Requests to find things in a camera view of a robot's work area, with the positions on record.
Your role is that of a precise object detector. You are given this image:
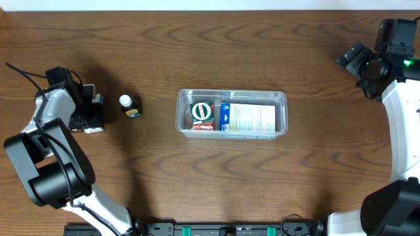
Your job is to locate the small dark bottle white cap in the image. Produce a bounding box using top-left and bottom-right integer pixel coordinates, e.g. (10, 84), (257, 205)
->
(119, 94), (142, 119)

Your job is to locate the green box round logo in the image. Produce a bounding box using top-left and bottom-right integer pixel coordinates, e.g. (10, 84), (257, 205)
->
(190, 102), (214, 125)

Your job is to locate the red medicine sachet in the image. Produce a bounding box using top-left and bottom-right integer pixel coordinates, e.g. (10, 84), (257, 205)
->
(191, 122), (214, 130)

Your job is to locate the clear plastic container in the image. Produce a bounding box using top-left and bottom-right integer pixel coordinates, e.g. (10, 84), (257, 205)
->
(175, 89), (288, 140)

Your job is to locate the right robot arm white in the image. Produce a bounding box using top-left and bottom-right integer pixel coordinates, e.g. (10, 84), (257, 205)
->
(323, 18), (419, 235)

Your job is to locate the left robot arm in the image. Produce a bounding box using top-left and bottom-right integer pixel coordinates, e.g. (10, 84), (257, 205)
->
(4, 67), (147, 235)

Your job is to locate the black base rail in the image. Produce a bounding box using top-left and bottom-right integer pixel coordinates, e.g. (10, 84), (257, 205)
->
(64, 222), (329, 236)

